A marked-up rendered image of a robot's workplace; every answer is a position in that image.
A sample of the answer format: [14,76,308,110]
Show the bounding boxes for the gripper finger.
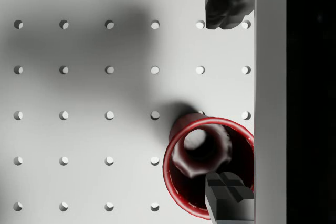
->
[205,0,255,29]
[205,171,255,224]

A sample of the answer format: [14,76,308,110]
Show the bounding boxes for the red mug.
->
[162,112,255,220]

